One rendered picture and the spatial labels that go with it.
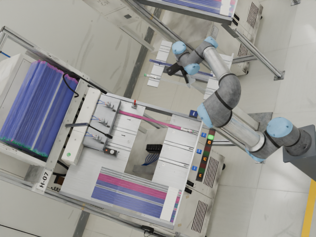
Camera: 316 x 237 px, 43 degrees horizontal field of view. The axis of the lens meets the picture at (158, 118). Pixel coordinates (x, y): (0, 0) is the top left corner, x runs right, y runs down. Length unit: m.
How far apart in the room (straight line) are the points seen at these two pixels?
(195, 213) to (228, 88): 1.36
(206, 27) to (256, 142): 1.38
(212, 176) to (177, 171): 0.68
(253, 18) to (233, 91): 1.92
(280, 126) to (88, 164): 1.15
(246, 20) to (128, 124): 1.56
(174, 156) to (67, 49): 2.17
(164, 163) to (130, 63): 2.43
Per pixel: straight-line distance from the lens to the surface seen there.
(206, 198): 3.05
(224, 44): 3.29
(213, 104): 1.83
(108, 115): 2.51
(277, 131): 2.10
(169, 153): 2.47
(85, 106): 2.53
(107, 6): 3.20
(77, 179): 2.49
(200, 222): 3.02
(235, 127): 1.96
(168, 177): 2.43
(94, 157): 2.50
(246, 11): 3.62
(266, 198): 2.95
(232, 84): 1.84
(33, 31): 4.14
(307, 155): 2.24
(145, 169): 2.82
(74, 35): 4.35
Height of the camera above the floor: 2.40
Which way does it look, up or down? 36 degrees down
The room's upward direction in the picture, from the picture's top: 58 degrees counter-clockwise
